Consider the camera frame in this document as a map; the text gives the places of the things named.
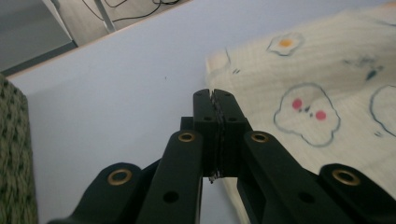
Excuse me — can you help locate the green woven basket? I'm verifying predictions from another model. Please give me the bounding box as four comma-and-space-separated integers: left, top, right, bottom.
0, 74, 39, 224

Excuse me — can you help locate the metal stand leg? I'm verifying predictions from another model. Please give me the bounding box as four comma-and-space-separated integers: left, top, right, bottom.
92, 0, 117, 33

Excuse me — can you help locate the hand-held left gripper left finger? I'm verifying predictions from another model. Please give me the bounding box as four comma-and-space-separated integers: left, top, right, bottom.
180, 88, 218, 178

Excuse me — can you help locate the black cable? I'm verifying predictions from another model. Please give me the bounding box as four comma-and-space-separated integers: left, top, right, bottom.
111, 0, 181, 23

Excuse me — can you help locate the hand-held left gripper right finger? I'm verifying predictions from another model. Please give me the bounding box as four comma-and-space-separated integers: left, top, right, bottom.
213, 89, 254, 178

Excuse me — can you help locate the cream cloth with egg print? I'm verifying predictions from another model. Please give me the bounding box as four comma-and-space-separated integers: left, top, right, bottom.
205, 1, 396, 224

